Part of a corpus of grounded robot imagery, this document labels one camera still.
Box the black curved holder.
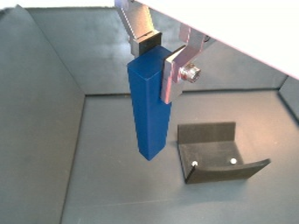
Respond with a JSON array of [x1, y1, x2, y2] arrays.
[[178, 122, 272, 185]]

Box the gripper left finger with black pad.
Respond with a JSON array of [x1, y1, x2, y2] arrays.
[[115, 0, 162, 57]]

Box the blue rectangular block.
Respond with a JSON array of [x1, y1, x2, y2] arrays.
[[127, 45, 171, 160]]

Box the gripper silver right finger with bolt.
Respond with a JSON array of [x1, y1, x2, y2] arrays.
[[161, 24, 207, 104]]

